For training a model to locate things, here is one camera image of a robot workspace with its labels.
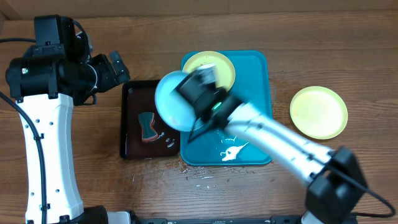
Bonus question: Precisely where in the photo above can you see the light blue plate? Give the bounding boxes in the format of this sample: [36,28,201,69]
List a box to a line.
[155,70,196,132]

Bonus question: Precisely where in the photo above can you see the yellow-green plate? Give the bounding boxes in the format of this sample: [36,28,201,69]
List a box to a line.
[182,51,236,91]
[289,86,348,140]

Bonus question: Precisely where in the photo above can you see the green and orange sponge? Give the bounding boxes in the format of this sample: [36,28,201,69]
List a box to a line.
[138,112,159,142]

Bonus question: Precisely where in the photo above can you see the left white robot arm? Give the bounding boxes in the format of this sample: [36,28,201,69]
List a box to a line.
[6,44,131,223]

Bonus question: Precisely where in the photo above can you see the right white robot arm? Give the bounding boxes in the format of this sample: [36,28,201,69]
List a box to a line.
[175,68,367,223]

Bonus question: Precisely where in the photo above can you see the black rectangular tray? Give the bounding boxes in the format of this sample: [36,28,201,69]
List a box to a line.
[119,80,180,159]

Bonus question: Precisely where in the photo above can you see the teal plastic tray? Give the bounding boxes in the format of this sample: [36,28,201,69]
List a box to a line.
[180,50,272,166]

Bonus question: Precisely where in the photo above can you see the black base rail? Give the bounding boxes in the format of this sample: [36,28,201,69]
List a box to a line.
[131,215,302,224]

